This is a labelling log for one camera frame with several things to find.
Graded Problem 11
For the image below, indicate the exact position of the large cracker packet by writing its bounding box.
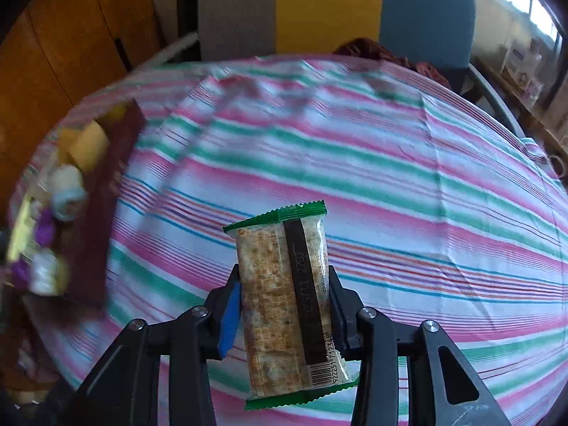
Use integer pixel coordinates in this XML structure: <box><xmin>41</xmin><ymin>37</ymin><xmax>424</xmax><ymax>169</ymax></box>
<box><xmin>223</xmin><ymin>201</ymin><xmax>358</xmax><ymax>411</ymax></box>

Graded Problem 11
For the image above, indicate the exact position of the clear plastic bag ball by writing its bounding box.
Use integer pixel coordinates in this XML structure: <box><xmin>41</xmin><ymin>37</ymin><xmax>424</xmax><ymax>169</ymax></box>
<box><xmin>29</xmin><ymin>248</ymin><xmax>69</xmax><ymax>296</ymax></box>

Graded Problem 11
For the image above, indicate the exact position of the striped bed sheet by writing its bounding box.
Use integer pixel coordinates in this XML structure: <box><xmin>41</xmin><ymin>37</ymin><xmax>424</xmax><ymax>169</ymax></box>
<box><xmin>27</xmin><ymin>57</ymin><xmax>567</xmax><ymax>425</ymax></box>

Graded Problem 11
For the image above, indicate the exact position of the maroon gift box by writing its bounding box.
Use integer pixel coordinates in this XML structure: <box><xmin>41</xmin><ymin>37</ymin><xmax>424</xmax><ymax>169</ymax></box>
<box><xmin>5</xmin><ymin>100</ymin><xmax>145</xmax><ymax>306</ymax></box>

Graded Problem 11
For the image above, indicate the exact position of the green carton box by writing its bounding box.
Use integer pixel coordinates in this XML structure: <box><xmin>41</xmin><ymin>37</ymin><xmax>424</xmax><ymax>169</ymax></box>
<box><xmin>6</xmin><ymin>194</ymin><xmax>35</xmax><ymax>263</ymax></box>

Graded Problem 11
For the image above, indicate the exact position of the beige rolled sock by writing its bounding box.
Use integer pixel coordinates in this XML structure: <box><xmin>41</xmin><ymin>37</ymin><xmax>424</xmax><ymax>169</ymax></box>
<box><xmin>49</xmin><ymin>164</ymin><xmax>87</xmax><ymax>222</ymax></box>

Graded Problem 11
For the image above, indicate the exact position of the yellow sponge near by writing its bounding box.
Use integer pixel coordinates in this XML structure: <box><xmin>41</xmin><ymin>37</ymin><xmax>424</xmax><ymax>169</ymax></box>
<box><xmin>67</xmin><ymin>121</ymin><xmax>110</xmax><ymax>174</ymax></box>

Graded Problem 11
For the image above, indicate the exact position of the wooden desk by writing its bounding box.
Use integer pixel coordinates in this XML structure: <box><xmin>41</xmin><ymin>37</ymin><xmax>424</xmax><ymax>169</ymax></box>
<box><xmin>473</xmin><ymin>57</ymin><xmax>567</xmax><ymax>163</ymax></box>

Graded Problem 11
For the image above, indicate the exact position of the dark red cloth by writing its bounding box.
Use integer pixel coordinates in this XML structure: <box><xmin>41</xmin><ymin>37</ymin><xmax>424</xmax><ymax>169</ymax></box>
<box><xmin>333</xmin><ymin>38</ymin><xmax>450</xmax><ymax>88</ymax></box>

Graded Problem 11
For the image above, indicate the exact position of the white product box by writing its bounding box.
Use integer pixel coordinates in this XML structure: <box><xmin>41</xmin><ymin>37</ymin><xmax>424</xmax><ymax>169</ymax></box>
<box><xmin>502</xmin><ymin>39</ymin><xmax>542</xmax><ymax>91</ymax></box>

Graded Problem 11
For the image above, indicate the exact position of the tricolour headboard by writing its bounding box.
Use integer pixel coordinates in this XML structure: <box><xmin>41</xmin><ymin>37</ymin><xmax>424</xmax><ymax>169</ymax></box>
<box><xmin>197</xmin><ymin>0</ymin><xmax>476</xmax><ymax>72</ymax></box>

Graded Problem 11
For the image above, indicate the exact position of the wooden wardrobe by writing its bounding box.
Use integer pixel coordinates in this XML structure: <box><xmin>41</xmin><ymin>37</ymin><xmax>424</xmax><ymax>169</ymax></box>
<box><xmin>1</xmin><ymin>0</ymin><xmax>161</xmax><ymax>208</ymax></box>

